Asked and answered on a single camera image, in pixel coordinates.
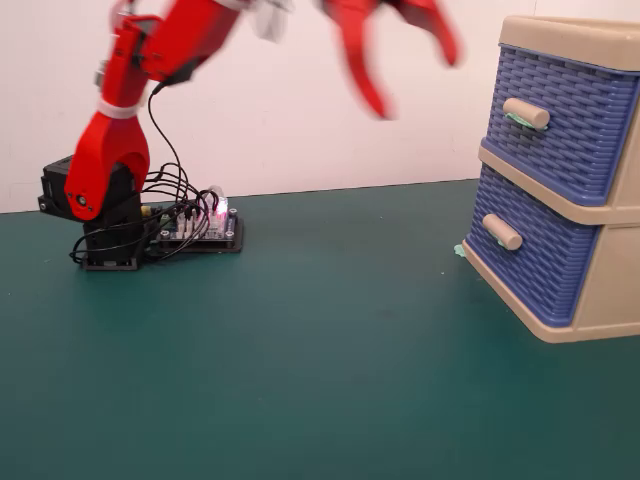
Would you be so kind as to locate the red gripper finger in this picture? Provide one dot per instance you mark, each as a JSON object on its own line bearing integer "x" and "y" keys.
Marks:
{"x": 357, "y": 45}
{"x": 435, "y": 25}

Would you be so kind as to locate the motor controller circuit board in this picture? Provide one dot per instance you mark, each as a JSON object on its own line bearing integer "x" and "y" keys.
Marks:
{"x": 210, "y": 240}

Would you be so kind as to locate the blue wicker-pattern drawer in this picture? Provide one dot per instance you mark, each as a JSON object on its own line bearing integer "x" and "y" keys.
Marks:
{"x": 575, "y": 150}
{"x": 540, "y": 265}

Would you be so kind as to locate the green table mat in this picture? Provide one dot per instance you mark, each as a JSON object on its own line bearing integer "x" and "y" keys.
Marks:
{"x": 300, "y": 375}

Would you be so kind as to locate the red robot arm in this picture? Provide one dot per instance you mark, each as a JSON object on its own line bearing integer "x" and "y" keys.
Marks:
{"x": 107, "y": 150}

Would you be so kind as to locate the white zip tie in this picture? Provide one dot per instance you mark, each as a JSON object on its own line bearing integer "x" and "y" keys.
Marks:
{"x": 117, "y": 110}

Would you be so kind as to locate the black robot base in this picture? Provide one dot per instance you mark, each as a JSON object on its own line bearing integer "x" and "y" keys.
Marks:
{"x": 110, "y": 235}

